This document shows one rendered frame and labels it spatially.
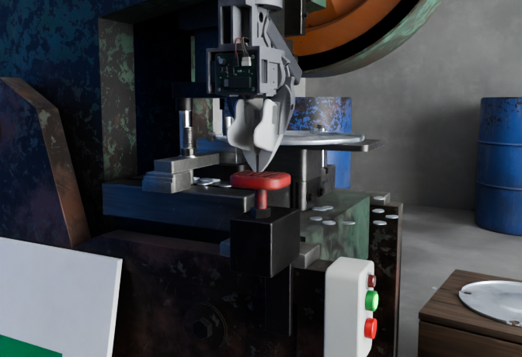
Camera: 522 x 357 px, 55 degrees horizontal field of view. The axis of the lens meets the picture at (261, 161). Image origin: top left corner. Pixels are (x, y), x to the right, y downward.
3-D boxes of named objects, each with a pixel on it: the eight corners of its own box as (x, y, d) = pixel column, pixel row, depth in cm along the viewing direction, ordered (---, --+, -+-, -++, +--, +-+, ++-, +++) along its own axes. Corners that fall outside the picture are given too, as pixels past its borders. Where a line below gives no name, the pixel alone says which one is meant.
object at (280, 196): (335, 189, 119) (335, 164, 118) (245, 234, 79) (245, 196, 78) (226, 181, 132) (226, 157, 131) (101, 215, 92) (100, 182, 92)
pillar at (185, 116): (193, 161, 100) (192, 90, 99) (186, 161, 99) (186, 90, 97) (184, 160, 101) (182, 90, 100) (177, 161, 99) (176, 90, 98)
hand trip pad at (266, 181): (294, 228, 67) (294, 171, 66) (275, 240, 61) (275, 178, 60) (247, 223, 70) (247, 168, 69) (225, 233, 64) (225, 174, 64)
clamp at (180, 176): (224, 179, 96) (224, 125, 95) (171, 193, 81) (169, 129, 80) (198, 177, 99) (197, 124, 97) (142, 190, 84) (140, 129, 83)
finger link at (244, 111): (218, 175, 61) (217, 98, 60) (241, 169, 67) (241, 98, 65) (240, 176, 60) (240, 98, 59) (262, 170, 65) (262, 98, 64)
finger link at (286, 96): (255, 134, 63) (255, 64, 62) (261, 133, 65) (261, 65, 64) (289, 135, 61) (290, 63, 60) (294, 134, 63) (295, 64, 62)
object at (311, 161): (384, 206, 98) (386, 136, 97) (365, 220, 86) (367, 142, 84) (269, 195, 109) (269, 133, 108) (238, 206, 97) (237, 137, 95)
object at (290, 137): (380, 136, 105) (380, 133, 105) (335, 148, 79) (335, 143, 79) (256, 133, 118) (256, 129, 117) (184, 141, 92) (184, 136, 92)
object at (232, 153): (269, 156, 109) (270, 135, 108) (236, 164, 96) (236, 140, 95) (234, 154, 113) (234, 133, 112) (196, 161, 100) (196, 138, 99)
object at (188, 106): (286, 109, 109) (286, 84, 108) (241, 111, 91) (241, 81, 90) (222, 109, 116) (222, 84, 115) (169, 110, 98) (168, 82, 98)
